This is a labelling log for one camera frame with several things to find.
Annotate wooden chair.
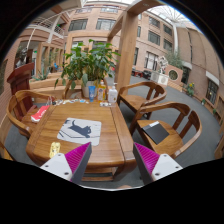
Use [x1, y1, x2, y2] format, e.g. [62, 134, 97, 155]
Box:
[62, 80, 82, 99]
[129, 102, 202, 158]
[117, 81, 167, 113]
[6, 90, 55, 138]

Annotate wooden table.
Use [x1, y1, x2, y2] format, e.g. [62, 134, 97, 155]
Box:
[26, 101, 136, 181]

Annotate near right wooden chair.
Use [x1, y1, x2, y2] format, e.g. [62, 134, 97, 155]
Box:
[129, 102, 202, 158]

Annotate black notebook on chair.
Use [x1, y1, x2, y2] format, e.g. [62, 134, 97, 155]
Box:
[142, 121, 169, 144]

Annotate clear sanitizer bottle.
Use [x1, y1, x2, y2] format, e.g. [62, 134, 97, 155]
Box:
[108, 87, 118, 103]

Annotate yellow card on table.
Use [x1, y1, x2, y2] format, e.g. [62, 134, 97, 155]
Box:
[49, 142, 60, 158]

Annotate wooden pillar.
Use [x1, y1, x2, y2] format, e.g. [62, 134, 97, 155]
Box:
[107, 0, 161, 90]

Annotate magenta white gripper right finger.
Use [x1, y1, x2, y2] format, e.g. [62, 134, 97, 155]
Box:
[133, 143, 182, 185]

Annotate red white box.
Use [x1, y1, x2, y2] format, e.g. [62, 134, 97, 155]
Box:
[31, 105, 49, 122]

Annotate white statue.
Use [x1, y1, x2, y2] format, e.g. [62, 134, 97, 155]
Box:
[158, 56, 168, 74]

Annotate grey cat mouse pad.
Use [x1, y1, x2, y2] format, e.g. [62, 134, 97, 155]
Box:
[57, 118, 102, 146]

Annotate yellow orange bottle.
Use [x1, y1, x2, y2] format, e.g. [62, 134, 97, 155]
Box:
[97, 81, 106, 101]

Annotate dark red wooden podium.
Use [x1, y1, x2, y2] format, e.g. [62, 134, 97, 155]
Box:
[6, 62, 36, 98]

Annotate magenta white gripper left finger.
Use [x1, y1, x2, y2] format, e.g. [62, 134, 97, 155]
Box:
[41, 142, 92, 185]

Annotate far right wooden chair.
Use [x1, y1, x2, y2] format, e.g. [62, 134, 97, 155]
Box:
[117, 81, 167, 113]

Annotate left wooden chair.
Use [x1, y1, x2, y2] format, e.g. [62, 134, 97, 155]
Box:
[6, 90, 55, 138]

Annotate green potted plant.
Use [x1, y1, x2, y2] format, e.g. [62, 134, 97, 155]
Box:
[54, 42, 119, 94]

